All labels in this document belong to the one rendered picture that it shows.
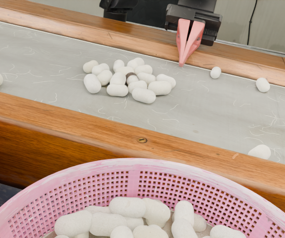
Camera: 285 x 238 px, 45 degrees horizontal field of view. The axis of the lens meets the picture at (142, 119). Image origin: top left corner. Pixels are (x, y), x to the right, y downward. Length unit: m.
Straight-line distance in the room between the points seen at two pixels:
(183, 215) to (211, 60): 0.41
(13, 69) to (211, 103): 0.30
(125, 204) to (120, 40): 0.44
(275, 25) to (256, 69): 1.96
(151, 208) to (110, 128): 0.10
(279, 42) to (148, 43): 2.05
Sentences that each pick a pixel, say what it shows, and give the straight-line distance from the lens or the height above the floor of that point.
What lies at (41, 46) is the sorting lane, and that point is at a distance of 0.66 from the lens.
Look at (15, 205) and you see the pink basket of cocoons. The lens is 0.28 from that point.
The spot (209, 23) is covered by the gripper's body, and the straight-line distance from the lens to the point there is 0.67.
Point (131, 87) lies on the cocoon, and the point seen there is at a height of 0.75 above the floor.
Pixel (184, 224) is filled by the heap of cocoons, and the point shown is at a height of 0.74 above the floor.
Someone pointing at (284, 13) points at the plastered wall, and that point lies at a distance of 2.64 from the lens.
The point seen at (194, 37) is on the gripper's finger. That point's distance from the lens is 0.63.
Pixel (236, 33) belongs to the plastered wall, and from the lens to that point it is 2.62.
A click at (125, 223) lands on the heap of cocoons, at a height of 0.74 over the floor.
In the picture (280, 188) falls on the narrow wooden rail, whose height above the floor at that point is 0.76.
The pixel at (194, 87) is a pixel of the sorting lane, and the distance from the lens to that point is 0.58.
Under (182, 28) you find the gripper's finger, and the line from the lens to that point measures 0.64.
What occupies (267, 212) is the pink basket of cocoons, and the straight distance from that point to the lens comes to 0.33.
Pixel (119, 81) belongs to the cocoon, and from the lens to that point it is 0.51.
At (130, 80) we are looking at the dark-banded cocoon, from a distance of 0.53.
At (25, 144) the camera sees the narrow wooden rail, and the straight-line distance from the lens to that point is 0.39.
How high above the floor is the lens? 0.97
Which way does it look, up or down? 30 degrees down
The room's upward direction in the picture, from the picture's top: 11 degrees clockwise
